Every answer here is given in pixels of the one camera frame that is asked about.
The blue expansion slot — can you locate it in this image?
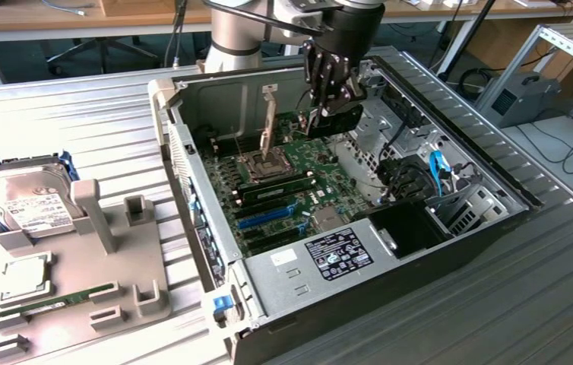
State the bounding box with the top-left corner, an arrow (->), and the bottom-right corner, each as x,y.
235,207 -> 293,230

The perforated metal disk bay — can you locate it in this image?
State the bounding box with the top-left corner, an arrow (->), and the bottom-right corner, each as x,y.
338,93 -> 449,198

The hard disk drive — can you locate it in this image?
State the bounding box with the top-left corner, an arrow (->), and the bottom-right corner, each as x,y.
0,150 -> 82,233

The metal CPU socket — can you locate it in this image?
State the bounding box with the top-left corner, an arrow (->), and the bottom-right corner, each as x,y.
234,148 -> 291,183

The silver CPU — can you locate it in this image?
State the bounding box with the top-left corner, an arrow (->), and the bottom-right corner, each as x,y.
0,258 -> 49,301

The black stand pole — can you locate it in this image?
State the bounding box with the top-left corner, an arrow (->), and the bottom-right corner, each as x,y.
437,0 -> 498,83

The black power wire bundle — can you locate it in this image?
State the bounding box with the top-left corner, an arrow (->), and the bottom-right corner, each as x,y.
375,155 -> 434,202

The grey equipment box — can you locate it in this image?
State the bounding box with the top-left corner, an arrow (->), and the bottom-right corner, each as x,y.
487,71 -> 563,129

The black coiled cable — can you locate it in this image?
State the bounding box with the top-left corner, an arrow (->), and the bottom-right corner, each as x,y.
455,67 -> 492,97

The black expansion slot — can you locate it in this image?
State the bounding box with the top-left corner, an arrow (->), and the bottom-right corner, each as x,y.
245,234 -> 307,255
234,195 -> 299,216
241,224 -> 301,244

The blue SATA wire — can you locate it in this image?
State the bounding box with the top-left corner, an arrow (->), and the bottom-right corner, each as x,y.
430,150 -> 451,198

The silver chipset heatsink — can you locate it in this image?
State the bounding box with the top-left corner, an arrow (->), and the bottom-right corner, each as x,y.
311,210 -> 350,233

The wooden desk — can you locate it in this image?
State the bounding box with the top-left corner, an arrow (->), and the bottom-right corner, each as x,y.
383,0 -> 573,79
0,0 -> 214,87

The blue case latch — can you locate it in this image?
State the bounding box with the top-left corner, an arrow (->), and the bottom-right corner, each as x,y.
211,296 -> 234,315

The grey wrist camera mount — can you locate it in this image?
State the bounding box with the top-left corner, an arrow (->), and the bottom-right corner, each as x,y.
270,0 -> 329,37

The grey power supply unit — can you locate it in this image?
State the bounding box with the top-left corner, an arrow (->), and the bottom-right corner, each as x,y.
241,217 -> 399,319

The dark RAM stick with label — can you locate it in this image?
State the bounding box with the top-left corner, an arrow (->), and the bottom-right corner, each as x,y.
238,178 -> 315,202

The black office chair base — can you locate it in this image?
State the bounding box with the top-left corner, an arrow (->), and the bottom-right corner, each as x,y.
43,36 -> 159,75

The grey parts rack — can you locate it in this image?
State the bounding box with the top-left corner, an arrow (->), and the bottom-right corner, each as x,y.
0,179 -> 173,362

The black open PC case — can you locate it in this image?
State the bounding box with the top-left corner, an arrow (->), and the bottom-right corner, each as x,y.
146,55 -> 543,365

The green RAM stick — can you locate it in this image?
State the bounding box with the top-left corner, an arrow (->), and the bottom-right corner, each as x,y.
0,283 -> 114,320

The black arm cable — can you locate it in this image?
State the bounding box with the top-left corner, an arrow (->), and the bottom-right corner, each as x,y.
173,0 -> 329,68

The black floor cable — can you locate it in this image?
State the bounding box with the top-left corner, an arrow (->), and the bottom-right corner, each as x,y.
511,121 -> 573,193

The grey flat wire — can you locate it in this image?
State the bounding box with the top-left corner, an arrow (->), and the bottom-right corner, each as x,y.
426,182 -> 484,214

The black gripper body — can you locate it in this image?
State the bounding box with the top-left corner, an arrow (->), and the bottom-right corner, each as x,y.
319,2 -> 387,66

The green motherboard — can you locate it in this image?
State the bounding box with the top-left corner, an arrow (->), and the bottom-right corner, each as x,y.
198,127 -> 367,259

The graphics card with metal bracket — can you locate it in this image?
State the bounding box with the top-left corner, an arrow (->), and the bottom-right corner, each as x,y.
258,92 -> 365,157

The silver hard disk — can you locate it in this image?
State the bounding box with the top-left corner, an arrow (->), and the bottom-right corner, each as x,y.
0,163 -> 77,240

